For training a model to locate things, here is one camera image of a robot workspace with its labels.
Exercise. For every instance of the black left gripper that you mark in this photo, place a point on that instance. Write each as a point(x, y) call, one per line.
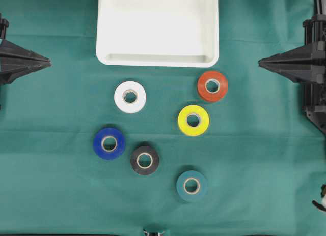
point(14, 56)

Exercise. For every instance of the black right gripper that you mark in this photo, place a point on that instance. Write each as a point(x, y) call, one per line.
point(314, 88)

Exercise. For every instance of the yellow tape roll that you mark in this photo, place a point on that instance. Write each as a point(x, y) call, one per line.
point(193, 120)

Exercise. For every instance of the black tape roll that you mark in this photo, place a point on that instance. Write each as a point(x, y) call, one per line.
point(144, 160)

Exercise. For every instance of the orange tape roll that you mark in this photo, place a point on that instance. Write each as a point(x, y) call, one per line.
point(212, 86)

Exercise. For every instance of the white tape roll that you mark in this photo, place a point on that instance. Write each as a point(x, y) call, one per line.
point(130, 97)

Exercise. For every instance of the white plastic tray case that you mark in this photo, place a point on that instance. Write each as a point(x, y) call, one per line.
point(163, 33)

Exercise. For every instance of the blue tape roll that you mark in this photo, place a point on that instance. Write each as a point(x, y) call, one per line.
point(109, 143)

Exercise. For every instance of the teal tape roll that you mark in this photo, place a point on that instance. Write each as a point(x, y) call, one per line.
point(191, 186)

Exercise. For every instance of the green table cloth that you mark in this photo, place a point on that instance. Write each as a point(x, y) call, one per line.
point(263, 160)

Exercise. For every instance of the small black white object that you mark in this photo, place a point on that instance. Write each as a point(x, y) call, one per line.
point(321, 206)

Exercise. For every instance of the metal clip at bottom edge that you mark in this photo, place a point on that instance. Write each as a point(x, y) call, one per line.
point(149, 233)

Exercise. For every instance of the black aluminium frame rail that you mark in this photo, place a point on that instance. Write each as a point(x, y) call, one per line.
point(320, 7)

